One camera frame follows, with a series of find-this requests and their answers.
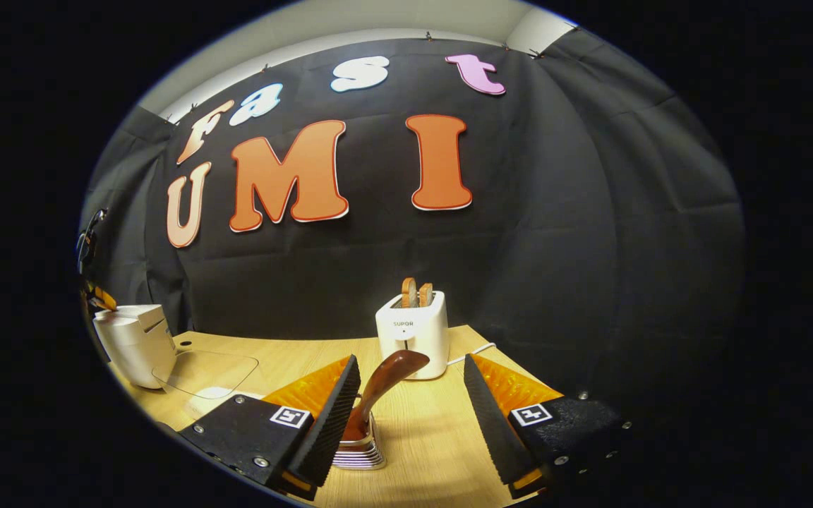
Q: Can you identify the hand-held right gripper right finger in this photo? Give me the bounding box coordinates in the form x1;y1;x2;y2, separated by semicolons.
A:
463;353;633;500

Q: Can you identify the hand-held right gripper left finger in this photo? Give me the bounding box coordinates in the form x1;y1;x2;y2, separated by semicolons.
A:
177;354;363;502

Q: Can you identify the metal wire chopstick holder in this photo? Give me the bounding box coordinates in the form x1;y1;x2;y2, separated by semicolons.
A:
331;413;387;471

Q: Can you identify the white rice cooker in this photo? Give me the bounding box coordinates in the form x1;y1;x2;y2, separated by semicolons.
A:
92;304;178;389

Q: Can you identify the brown wooden spoon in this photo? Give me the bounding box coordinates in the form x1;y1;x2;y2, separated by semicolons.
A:
342;349;430;442

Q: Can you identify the white toaster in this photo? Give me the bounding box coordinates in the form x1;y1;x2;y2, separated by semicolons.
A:
375;289;450;380

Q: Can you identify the clear plastic container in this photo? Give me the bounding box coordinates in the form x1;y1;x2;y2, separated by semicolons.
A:
152;351;260;400

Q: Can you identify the black backdrop cloth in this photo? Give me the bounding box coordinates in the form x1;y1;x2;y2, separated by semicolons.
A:
80;28;746;424

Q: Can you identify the white toaster cable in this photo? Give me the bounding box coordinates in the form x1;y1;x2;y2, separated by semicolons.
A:
447;342;497;366

